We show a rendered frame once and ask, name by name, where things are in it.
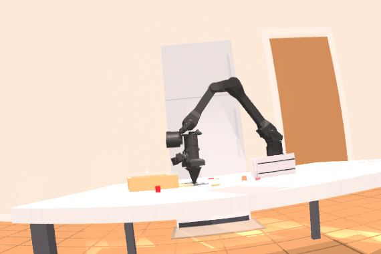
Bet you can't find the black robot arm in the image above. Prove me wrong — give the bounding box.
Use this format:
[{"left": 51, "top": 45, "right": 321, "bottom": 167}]
[{"left": 166, "top": 77, "right": 284, "bottom": 166}]

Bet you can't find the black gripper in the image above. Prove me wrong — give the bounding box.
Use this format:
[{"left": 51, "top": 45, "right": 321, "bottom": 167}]
[{"left": 181, "top": 146, "right": 205, "bottom": 184}]

